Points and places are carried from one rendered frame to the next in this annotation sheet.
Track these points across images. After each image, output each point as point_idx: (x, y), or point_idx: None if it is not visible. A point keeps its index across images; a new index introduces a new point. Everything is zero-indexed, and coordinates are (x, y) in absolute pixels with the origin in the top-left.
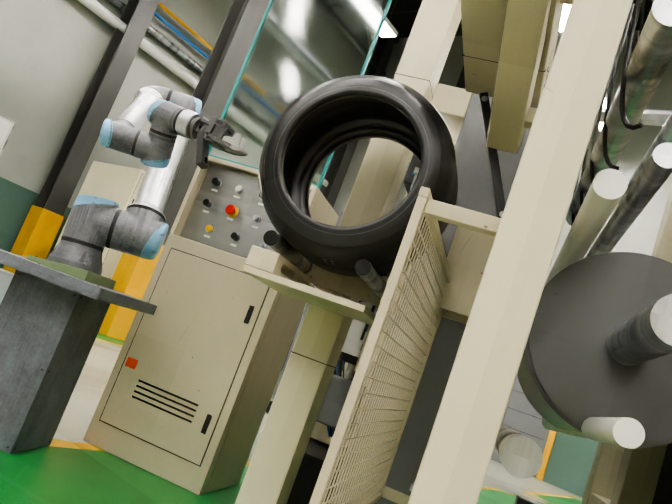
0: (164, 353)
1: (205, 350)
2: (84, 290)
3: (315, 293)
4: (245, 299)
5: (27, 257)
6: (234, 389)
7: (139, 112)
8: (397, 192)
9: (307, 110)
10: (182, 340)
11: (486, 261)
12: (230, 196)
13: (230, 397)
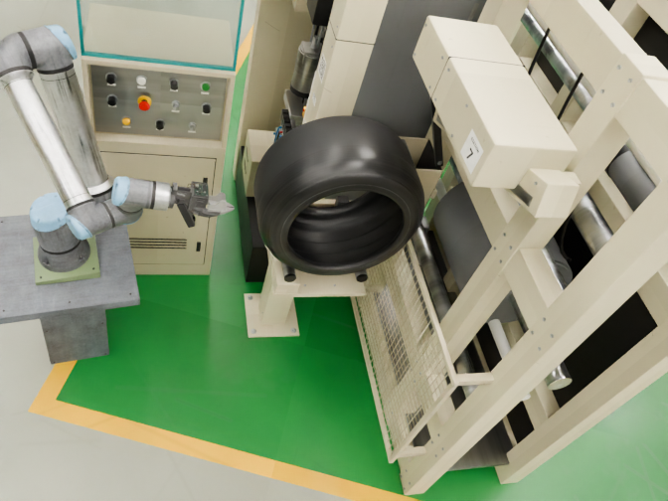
0: (140, 220)
1: (176, 211)
2: (126, 304)
3: (331, 295)
4: (197, 174)
5: (37, 284)
6: (212, 225)
7: (66, 158)
8: None
9: (303, 209)
10: (152, 210)
11: (424, 193)
12: (134, 87)
13: (210, 230)
